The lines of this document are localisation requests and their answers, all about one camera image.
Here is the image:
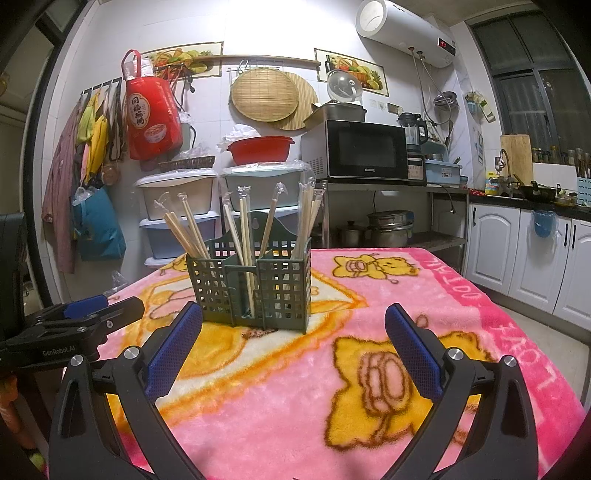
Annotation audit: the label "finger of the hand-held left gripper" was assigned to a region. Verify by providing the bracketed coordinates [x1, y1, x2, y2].
[28, 296, 110, 327]
[6, 296, 146, 345]

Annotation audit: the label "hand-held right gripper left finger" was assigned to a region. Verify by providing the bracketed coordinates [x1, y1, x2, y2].
[47, 301, 206, 480]

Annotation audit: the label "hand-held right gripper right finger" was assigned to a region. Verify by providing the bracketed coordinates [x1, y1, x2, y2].
[385, 302, 541, 480]

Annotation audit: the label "green plastic utensil holder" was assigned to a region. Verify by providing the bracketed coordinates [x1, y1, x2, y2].
[186, 211, 312, 334]

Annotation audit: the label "bunch of chopsticks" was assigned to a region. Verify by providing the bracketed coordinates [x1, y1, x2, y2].
[157, 182, 326, 319]

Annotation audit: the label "blue hanging bag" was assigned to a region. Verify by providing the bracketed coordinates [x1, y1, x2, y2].
[71, 185, 127, 263]

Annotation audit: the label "pink printed blanket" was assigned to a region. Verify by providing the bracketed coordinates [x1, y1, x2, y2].
[46, 247, 588, 480]

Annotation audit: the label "white plastic drawer tower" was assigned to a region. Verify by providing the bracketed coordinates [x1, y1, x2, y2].
[219, 161, 315, 222]
[134, 168, 220, 268]

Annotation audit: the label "large steel pot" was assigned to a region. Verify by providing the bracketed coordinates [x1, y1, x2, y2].
[367, 210, 414, 247]

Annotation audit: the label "hanging pink garment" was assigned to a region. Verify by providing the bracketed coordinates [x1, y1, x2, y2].
[41, 104, 86, 273]

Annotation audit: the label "white kitchen cabinets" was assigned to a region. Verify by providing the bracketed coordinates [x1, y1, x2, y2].
[464, 202, 591, 330]

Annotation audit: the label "small steel pot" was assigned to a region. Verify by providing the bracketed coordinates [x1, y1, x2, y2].
[335, 220, 370, 247]

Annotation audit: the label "wicker basket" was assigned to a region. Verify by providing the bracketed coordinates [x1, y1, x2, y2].
[158, 155, 216, 171]

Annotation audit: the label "stainless steel rack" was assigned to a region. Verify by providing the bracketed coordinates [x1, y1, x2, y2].
[318, 180, 469, 278]

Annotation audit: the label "yellow green hanging cloths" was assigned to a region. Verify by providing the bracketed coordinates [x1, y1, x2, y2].
[76, 92, 109, 178]

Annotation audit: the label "clear plastic bags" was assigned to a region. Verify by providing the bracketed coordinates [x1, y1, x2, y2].
[178, 143, 213, 160]

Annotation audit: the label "black countertop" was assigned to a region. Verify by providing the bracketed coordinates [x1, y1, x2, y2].
[468, 187, 591, 217]

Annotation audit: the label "hanging dark cloth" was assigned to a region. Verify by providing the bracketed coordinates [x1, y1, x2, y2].
[107, 83, 127, 162]

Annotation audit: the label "blue hanging bin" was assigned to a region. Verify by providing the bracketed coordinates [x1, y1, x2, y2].
[531, 210, 558, 238]

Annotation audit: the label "pale blue dish box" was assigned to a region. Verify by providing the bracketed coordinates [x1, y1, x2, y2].
[422, 141, 464, 185]

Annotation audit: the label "pale green container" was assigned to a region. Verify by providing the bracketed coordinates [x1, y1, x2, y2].
[178, 121, 197, 160]

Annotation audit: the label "red tote bag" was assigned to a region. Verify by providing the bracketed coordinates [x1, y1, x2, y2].
[121, 50, 182, 161]

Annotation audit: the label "black wok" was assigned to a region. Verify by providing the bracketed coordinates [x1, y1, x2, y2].
[517, 181, 561, 202]

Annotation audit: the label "black microwave oven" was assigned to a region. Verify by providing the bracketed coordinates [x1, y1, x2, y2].
[300, 119, 409, 182]

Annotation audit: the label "red plastic basin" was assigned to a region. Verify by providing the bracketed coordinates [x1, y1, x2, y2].
[227, 135, 296, 165]

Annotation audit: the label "white plastic bag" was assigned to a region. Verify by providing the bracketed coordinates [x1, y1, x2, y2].
[217, 124, 262, 151]

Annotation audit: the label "blender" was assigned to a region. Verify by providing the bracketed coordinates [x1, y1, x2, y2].
[397, 112, 429, 158]

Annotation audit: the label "kitchen faucet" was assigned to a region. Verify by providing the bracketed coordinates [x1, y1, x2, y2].
[494, 149, 512, 185]

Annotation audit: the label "wooden cutting board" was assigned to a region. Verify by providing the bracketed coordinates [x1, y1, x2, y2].
[500, 134, 533, 183]

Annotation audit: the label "row of spice jars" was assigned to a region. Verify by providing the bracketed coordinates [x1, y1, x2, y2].
[531, 147, 591, 178]

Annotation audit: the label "steel tray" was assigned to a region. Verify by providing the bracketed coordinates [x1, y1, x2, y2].
[303, 102, 368, 129]

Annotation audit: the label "hanging steel strainer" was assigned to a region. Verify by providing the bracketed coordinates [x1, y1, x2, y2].
[433, 91, 459, 114]

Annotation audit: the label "round bamboo board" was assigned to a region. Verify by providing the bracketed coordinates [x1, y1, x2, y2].
[231, 68, 301, 122]

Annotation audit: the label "round wooden board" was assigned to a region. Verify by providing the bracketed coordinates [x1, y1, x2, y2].
[268, 71, 319, 131]

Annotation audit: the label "dark window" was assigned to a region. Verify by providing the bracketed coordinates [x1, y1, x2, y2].
[466, 14, 591, 153]

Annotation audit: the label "glass pot lid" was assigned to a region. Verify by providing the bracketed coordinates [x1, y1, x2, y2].
[326, 69, 364, 102]

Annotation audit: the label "white water heater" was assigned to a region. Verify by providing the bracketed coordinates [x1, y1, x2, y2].
[355, 0, 458, 69]

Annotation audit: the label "wall hook rack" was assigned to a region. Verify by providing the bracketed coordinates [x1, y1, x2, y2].
[81, 78, 125, 95]

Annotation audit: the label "black power cord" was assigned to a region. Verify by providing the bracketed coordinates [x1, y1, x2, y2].
[168, 65, 197, 116]

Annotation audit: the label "wall-hung organiser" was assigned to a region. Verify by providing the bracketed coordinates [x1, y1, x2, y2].
[464, 91, 495, 123]

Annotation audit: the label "fruit wall poster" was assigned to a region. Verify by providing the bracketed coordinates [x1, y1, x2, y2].
[314, 47, 391, 97]
[141, 41, 225, 77]

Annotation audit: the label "water heater hose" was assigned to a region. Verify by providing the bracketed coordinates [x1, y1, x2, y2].
[419, 52, 438, 124]
[411, 46, 429, 121]

